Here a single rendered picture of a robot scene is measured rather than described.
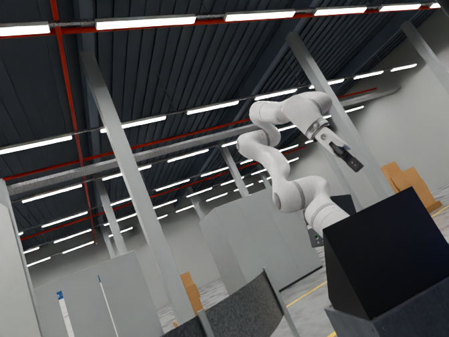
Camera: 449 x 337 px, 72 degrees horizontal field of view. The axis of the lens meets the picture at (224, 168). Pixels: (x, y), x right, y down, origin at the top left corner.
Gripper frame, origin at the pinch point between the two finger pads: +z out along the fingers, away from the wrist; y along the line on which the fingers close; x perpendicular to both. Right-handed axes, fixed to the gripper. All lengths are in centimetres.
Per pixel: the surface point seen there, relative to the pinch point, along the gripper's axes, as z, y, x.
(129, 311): -128, 295, 483
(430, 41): -353, 1302, -436
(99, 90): -421, 225, 217
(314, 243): 7, 46, 43
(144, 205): -209, 238, 278
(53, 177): -493, 294, 506
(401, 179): -22, 852, 6
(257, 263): -69, 520, 331
